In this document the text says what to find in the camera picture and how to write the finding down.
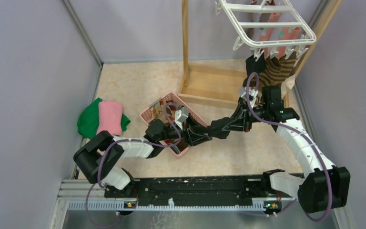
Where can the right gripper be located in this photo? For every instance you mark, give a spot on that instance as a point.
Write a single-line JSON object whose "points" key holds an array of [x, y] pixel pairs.
{"points": [[238, 124]]}

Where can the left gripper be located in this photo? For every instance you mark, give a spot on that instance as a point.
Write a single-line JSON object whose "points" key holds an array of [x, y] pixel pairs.
{"points": [[194, 131]]}

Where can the black sock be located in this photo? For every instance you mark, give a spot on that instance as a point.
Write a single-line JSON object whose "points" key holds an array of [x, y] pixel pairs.
{"points": [[219, 128], [253, 65]]}

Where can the white clip hanger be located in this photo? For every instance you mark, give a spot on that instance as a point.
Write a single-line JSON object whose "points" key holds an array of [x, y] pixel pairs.
{"points": [[237, 14]]}

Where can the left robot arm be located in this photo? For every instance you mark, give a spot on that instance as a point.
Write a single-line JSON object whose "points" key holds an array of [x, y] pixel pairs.
{"points": [[97, 159]]}

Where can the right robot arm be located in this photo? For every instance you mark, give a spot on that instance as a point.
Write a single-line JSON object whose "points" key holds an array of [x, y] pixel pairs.
{"points": [[323, 185]]}

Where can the striped socks in basket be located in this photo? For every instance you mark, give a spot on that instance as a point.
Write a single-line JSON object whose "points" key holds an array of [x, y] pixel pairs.
{"points": [[162, 111]]}

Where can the wooden rack stand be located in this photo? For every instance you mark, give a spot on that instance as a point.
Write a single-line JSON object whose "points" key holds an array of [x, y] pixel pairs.
{"points": [[217, 86]]}

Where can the pink plastic basket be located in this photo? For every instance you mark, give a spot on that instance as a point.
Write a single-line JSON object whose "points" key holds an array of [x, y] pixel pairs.
{"points": [[151, 113]]}

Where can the pink folded cloth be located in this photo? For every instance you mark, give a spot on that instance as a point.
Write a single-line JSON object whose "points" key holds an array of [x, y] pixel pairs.
{"points": [[110, 116]]}

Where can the pink sock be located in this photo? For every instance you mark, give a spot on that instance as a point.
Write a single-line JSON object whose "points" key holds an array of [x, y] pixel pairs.
{"points": [[285, 33]]}

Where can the maroon striped sock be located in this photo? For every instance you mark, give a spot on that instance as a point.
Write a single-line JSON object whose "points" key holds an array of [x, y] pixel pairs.
{"points": [[252, 17]]}

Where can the green cloth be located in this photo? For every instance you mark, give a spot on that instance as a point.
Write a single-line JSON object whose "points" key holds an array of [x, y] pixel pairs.
{"points": [[88, 120]]}

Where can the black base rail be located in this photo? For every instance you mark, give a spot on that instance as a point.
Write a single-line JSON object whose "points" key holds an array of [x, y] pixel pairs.
{"points": [[213, 193]]}

